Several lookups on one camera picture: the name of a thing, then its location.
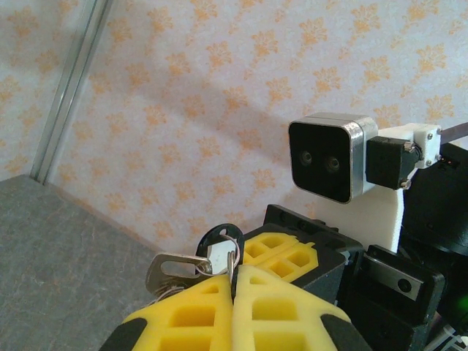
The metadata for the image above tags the black round key tag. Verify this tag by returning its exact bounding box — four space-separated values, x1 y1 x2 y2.
196 223 245 266

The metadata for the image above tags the aluminium frame post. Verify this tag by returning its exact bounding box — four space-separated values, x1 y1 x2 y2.
29 0 113 186

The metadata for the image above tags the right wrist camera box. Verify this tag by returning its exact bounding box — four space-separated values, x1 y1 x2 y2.
287 112 380 205

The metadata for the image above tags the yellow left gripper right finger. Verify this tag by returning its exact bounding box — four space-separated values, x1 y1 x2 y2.
232 263 370 351

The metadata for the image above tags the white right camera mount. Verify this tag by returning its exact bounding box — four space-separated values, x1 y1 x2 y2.
356 123 443 254

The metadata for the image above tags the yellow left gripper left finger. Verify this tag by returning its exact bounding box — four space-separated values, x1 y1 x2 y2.
104 273 238 351

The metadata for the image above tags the silver split keyring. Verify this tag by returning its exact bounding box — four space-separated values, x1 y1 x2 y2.
223 235 245 288

